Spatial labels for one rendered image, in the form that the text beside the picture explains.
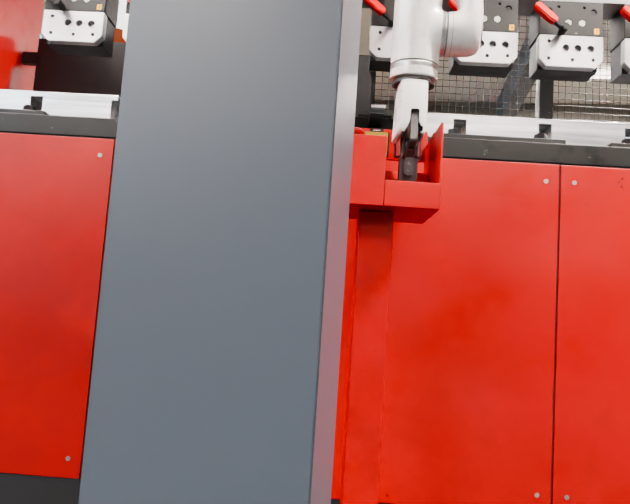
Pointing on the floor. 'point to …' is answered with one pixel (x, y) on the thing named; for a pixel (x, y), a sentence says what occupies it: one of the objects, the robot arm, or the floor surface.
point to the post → (544, 99)
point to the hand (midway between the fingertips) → (407, 170)
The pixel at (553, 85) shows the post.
